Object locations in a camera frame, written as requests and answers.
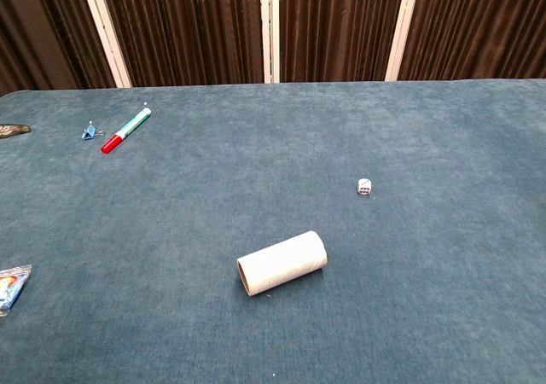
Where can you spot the white paper roll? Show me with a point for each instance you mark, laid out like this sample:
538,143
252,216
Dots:
282,263

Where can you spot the white die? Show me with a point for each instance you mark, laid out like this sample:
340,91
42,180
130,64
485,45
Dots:
364,186

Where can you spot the blue table cloth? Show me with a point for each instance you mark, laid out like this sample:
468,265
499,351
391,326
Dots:
273,239

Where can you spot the red capped white marker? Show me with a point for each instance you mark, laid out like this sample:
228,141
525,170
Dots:
126,130

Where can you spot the brown pleated curtain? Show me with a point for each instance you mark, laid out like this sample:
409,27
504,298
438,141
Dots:
192,25

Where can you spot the blue binder clip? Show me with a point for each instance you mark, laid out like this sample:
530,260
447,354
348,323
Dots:
89,132

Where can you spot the dark flat packet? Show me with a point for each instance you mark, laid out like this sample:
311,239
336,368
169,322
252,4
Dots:
13,129

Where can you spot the blue plastic snack packet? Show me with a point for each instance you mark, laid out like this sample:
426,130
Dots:
10,286

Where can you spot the white screen frame post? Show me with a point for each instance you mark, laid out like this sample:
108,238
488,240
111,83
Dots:
402,27
108,30
269,27

